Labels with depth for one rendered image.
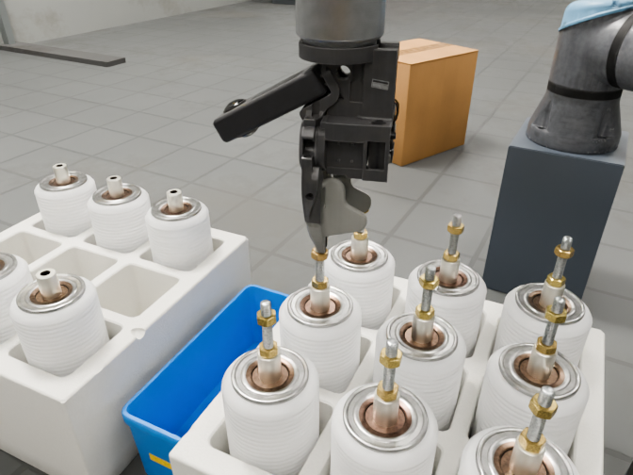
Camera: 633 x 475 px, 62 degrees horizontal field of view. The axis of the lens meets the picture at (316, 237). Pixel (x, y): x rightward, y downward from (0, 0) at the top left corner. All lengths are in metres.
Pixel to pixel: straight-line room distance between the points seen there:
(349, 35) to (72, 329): 0.45
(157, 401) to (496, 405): 0.43
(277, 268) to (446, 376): 0.63
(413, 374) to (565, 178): 0.54
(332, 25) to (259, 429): 0.36
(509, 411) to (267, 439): 0.23
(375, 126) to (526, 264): 0.66
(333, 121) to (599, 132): 0.62
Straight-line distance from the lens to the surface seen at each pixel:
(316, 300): 0.59
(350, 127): 0.46
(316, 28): 0.45
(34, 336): 0.69
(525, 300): 0.66
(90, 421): 0.71
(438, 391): 0.57
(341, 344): 0.59
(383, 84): 0.47
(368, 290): 0.67
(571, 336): 0.65
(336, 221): 0.52
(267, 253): 1.17
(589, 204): 1.00
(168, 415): 0.79
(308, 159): 0.47
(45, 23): 3.86
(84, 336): 0.69
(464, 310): 0.65
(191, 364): 0.79
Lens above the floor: 0.63
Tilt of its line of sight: 31 degrees down
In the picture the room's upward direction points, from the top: straight up
